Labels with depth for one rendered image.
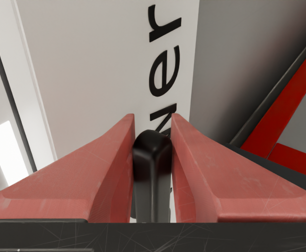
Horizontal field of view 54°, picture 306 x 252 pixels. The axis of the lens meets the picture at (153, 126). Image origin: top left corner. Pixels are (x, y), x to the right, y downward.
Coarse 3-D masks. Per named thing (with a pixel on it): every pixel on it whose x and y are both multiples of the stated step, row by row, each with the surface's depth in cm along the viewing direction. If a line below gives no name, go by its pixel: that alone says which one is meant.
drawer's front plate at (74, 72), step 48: (0, 0) 9; (48, 0) 9; (96, 0) 11; (144, 0) 13; (192, 0) 16; (0, 48) 10; (48, 48) 10; (96, 48) 11; (144, 48) 14; (192, 48) 18; (48, 96) 10; (96, 96) 12; (144, 96) 16; (48, 144) 11
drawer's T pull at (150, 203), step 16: (144, 144) 11; (160, 144) 11; (144, 160) 11; (160, 160) 11; (144, 176) 12; (160, 176) 12; (144, 192) 12; (160, 192) 12; (144, 208) 13; (160, 208) 13
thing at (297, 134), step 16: (304, 64) 49; (304, 80) 45; (288, 96) 41; (304, 96) 42; (272, 112) 38; (288, 112) 38; (304, 112) 39; (256, 128) 36; (272, 128) 36; (288, 128) 36; (304, 128) 36; (256, 144) 33; (272, 144) 33; (288, 144) 34; (304, 144) 34; (256, 160) 30; (272, 160) 31; (288, 160) 31; (304, 160) 31; (288, 176) 28; (304, 176) 28
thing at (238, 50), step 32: (224, 0) 24; (256, 0) 30; (288, 0) 40; (224, 32) 26; (256, 32) 34; (288, 32) 47; (224, 64) 29; (256, 64) 38; (288, 64) 58; (192, 96) 25; (224, 96) 32; (256, 96) 45; (224, 128) 37
